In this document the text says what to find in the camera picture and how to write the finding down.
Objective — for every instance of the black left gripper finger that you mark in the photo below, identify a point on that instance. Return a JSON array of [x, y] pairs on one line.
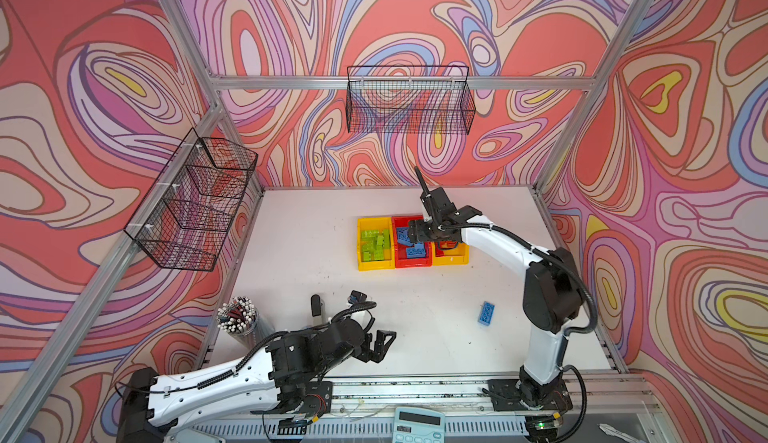
[[385, 337], [374, 355]]

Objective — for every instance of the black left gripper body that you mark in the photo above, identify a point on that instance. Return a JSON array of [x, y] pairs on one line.
[[331, 367]]

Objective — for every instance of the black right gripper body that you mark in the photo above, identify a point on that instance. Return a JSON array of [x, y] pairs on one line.
[[426, 231]]

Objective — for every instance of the blue lego brick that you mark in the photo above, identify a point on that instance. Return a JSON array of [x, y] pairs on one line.
[[486, 314], [402, 236], [417, 251]]

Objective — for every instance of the green lego brick long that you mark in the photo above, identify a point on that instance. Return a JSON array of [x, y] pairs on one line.
[[368, 236]]

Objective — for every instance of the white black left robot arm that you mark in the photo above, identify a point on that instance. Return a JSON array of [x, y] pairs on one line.
[[283, 374]]

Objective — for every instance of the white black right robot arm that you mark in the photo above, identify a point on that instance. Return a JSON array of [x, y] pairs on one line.
[[555, 299]]

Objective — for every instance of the yellow right plastic bin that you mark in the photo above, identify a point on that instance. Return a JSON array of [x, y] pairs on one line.
[[447, 249]]

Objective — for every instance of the yellow plastic bin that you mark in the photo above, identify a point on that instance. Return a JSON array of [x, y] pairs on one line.
[[374, 223], [447, 249]]

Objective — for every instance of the grey marker pen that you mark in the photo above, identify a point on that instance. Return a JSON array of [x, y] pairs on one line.
[[317, 309]]

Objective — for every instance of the red middle plastic bin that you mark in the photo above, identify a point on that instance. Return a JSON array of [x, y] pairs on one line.
[[401, 261]]

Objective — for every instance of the yellow left plastic bin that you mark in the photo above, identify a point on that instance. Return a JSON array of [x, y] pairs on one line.
[[374, 223]]

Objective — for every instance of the light blue calculator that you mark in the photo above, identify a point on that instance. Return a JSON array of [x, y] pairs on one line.
[[418, 425]]

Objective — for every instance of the black wire basket back wall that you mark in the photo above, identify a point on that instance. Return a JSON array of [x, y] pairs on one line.
[[409, 99]]

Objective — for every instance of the black wire basket wall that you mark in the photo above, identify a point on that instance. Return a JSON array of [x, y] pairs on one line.
[[184, 220], [409, 99]]

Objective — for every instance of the black wire basket left wall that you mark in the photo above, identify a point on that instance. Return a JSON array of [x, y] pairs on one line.
[[184, 220]]

